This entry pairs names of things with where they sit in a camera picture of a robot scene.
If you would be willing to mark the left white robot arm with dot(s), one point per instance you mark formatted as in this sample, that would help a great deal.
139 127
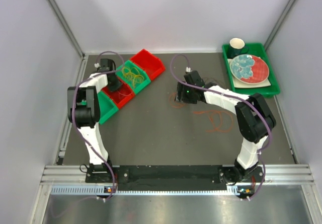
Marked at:
84 113

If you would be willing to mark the red bin far end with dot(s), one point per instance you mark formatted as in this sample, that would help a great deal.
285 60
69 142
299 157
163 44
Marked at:
148 62

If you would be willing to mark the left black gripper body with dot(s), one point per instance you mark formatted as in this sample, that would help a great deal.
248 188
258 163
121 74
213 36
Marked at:
114 85

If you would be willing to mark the dark green cup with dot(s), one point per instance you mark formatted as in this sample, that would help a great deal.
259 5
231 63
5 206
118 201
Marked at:
236 47

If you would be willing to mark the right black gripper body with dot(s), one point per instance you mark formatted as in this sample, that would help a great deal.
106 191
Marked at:
187 95

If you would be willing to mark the red and blue plate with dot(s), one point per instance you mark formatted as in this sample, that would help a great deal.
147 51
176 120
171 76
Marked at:
249 69

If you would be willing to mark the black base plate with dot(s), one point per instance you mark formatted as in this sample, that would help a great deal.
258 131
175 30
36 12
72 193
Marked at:
175 178

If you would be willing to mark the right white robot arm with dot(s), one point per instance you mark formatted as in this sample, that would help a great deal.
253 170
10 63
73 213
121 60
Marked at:
254 117

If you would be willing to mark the aluminium frame rail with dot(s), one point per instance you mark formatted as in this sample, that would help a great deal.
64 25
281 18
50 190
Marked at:
293 174

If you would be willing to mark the large green tray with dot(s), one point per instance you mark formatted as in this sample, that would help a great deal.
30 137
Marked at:
268 89

